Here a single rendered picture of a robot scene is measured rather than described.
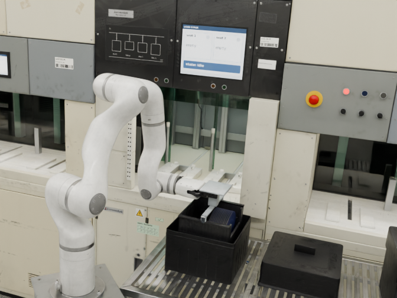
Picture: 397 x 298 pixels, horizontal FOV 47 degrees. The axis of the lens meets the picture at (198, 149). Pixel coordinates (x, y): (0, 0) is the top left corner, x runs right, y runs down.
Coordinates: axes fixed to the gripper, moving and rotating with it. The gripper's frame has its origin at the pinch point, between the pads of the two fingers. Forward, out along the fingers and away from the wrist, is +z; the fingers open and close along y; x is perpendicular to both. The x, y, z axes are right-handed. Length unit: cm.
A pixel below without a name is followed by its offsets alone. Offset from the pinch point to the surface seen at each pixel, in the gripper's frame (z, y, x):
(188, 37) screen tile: -26, -29, 57
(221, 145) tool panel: -31, -113, -14
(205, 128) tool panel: -44, -119, -5
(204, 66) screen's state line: -18, -29, 45
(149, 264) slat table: -21.2, 12.4, -30.8
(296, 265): 35.5, 5.5, -20.4
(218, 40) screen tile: -12, -30, 56
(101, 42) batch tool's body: -68, -28, 51
